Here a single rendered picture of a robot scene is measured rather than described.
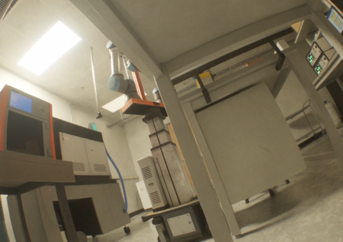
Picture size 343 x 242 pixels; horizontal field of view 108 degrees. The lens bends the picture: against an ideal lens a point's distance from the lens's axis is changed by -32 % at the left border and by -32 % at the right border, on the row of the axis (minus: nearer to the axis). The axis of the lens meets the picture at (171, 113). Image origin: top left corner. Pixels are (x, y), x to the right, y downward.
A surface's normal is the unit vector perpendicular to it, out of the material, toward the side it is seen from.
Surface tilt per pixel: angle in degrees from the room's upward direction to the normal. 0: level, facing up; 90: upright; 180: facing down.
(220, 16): 180
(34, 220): 90
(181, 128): 90
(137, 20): 180
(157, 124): 90
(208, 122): 90
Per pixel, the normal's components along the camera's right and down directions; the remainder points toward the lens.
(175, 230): -0.30, -0.28
